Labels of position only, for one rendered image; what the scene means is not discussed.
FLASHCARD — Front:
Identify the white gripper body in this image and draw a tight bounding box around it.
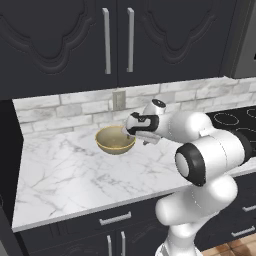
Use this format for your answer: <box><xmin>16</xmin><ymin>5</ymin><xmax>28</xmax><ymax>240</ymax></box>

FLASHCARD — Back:
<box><xmin>125</xmin><ymin>112</ymin><xmax>162</xmax><ymax>146</ymax></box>

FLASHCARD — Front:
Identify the olive yellow bowl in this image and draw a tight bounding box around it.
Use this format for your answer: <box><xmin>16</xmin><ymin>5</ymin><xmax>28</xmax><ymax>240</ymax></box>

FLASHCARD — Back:
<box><xmin>94</xmin><ymin>125</ymin><xmax>137</xmax><ymax>156</ymax></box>

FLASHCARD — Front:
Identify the black hob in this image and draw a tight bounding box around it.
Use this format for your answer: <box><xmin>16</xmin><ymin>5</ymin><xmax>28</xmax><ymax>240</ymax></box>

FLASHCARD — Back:
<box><xmin>204</xmin><ymin>105</ymin><xmax>256</xmax><ymax>158</ymax></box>

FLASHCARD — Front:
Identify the dark base cupboard door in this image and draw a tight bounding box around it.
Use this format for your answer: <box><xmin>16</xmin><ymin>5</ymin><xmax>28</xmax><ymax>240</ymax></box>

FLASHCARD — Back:
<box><xmin>115</xmin><ymin>223</ymin><xmax>171</xmax><ymax>256</ymax></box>
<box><xmin>19</xmin><ymin>229</ymin><xmax>118</xmax><ymax>256</ymax></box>

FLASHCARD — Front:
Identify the dark small drawer front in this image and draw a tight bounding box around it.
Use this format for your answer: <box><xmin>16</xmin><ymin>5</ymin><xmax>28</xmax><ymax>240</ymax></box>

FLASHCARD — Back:
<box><xmin>233</xmin><ymin>171</ymin><xmax>256</xmax><ymax>221</ymax></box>
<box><xmin>195</xmin><ymin>213</ymin><xmax>256</xmax><ymax>252</ymax></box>

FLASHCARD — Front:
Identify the dark tall cabinet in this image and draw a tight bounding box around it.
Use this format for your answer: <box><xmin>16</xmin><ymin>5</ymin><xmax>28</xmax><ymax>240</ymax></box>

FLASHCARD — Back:
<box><xmin>0</xmin><ymin>98</ymin><xmax>25</xmax><ymax>256</ymax></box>

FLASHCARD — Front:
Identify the grey range hood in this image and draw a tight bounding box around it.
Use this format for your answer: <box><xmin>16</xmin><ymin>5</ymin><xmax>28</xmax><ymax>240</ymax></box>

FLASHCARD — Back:
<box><xmin>231</xmin><ymin>0</ymin><xmax>256</xmax><ymax>80</ymax></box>

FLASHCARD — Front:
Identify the grey wall outlet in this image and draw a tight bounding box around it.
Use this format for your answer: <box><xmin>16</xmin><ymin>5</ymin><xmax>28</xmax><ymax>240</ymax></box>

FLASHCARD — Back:
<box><xmin>112</xmin><ymin>90</ymin><xmax>127</xmax><ymax>111</ymax></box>

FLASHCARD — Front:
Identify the silver cupboard door handle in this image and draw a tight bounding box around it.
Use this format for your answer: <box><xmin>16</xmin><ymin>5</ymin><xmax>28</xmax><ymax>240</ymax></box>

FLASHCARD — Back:
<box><xmin>101</xmin><ymin>7</ymin><xmax>113</xmax><ymax>75</ymax></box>
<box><xmin>126</xmin><ymin>7</ymin><xmax>136</xmax><ymax>74</ymax></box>

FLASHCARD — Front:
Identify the dark wall cupboard door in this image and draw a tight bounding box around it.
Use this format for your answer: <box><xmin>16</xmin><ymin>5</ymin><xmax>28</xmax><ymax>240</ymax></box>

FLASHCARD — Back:
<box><xmin>0</xmin><ymin>0</ymin><xmax>119</xmax><ymax>101</ymax></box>
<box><xmin>116</xmin><ymin>0</ymin><xmax>238</xmax><ymax>88</ymax></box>

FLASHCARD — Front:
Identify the silver base cupboard handle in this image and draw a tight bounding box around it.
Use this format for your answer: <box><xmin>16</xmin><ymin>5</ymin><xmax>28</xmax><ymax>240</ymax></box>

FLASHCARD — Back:
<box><xmin>120</xmin><ymin>230</ymin><xmax>127</xmax><ymax>256</ymax></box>
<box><xmin>106</xmin><ymin>234</ymin><xmax>113</xmax><ymax>256</ymax></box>

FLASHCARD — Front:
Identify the silver short drawer handle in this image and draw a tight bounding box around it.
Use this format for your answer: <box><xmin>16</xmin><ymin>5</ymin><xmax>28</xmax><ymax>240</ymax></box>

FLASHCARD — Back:
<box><xmin>241</xmin><ymin>204</ymin><xmax>256</xmax><ymax>213</ymax></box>
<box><xmin>230</xmin><ymin>226</ymin><xmax>256</xmax><ymax>239</ymax></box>

